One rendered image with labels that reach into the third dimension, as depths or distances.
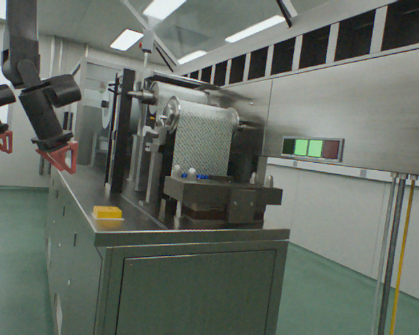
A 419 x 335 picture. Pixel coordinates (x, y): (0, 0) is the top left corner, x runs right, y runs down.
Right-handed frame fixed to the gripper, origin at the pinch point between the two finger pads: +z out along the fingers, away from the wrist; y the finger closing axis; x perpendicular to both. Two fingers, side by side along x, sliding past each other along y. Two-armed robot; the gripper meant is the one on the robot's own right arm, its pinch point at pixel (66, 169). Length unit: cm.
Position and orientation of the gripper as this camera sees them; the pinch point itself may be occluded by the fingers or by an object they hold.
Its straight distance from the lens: 87.4
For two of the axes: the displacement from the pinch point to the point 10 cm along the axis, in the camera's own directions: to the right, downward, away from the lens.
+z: 2.2, 8.8, 4.1
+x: -6.5, 4.5, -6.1
